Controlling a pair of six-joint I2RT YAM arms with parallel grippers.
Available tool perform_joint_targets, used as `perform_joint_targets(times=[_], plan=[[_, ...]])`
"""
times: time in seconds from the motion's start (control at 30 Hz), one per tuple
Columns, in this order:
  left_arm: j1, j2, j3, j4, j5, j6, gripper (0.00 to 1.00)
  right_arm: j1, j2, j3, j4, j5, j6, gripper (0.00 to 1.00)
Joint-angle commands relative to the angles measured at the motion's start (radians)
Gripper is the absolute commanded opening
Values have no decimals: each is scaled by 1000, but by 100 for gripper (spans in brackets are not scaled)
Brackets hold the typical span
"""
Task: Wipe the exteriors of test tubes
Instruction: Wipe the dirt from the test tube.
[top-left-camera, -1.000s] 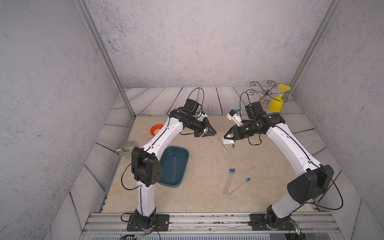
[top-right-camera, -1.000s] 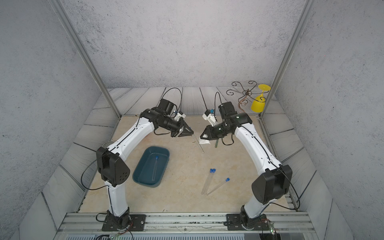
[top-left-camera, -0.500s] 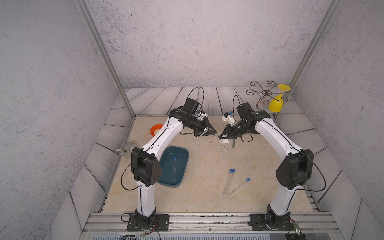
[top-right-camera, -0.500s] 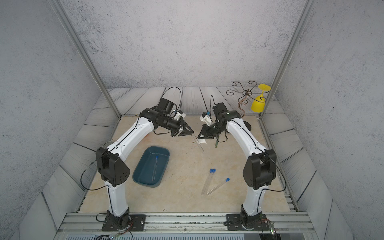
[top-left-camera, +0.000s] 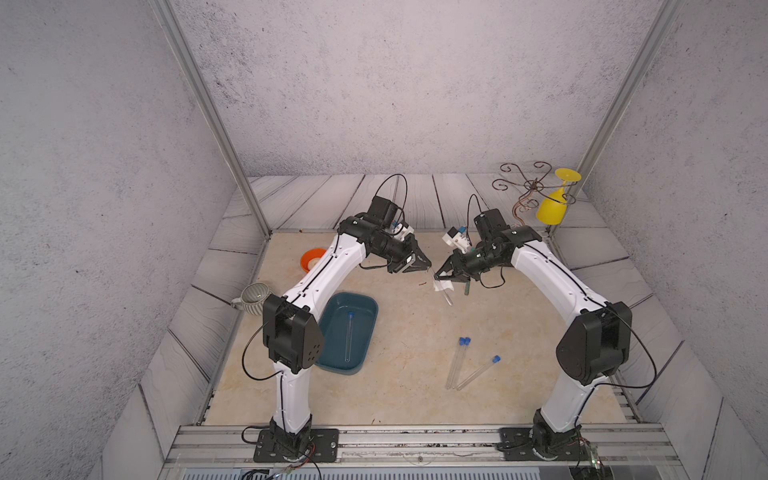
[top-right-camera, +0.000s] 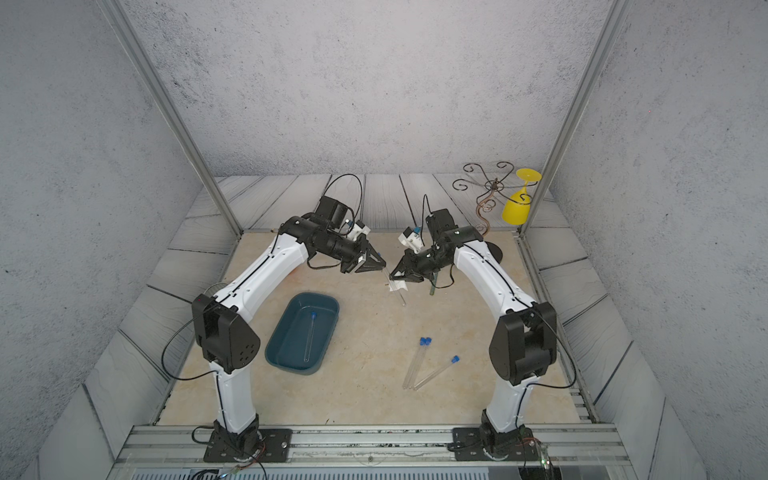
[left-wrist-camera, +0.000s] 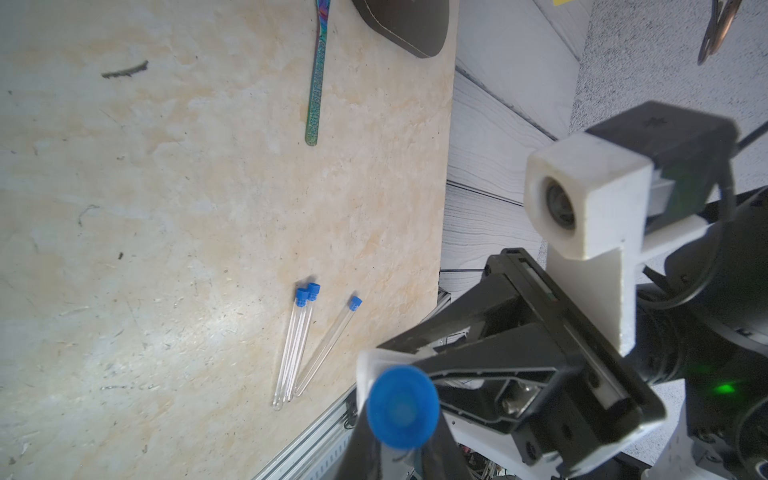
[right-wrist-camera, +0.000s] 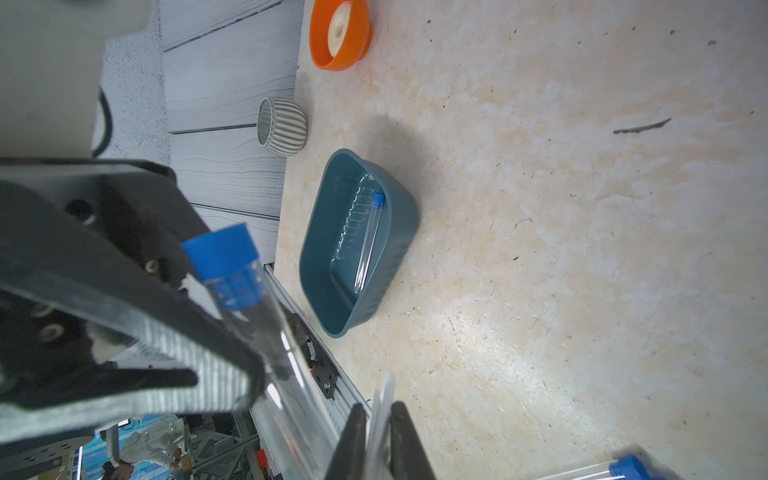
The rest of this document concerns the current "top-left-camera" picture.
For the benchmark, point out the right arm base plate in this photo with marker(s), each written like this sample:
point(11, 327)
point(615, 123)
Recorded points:
point(539, 443)

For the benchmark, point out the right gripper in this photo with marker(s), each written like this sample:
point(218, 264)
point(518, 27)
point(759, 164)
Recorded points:
point(456, 263)

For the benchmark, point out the teal plastic tray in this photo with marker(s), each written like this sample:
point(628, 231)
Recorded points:
point(333, 325)

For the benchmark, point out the yellow plastic goblet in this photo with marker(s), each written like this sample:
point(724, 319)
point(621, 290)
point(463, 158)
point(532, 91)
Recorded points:
point(553, 208)

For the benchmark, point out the test tube blue cap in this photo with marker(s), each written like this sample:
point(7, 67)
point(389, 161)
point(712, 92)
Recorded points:
point(478, 372)
point(349, 337)
point(456, 362)
point(447, 295)

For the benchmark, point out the aluminium front rail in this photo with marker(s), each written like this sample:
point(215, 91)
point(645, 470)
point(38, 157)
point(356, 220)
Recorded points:
point(604, 448)

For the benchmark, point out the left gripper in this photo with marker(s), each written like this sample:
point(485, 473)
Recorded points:
point(409, 257)

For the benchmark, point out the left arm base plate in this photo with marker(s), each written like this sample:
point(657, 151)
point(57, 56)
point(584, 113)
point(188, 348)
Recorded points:
point(319, 445)

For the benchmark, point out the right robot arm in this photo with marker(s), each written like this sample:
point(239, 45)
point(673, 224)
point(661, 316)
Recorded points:
point(597, 337)

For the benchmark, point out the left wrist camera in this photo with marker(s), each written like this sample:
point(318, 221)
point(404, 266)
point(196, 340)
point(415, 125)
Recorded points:
point(388, 217)

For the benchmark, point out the black metal cup stand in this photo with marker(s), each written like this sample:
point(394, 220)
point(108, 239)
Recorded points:
point(533, 188)

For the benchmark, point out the orange bowl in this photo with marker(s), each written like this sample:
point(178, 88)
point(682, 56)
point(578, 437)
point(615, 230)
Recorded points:
point(311, 257)

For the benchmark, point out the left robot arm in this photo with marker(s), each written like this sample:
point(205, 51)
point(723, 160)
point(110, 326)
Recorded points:
point(291, 332)

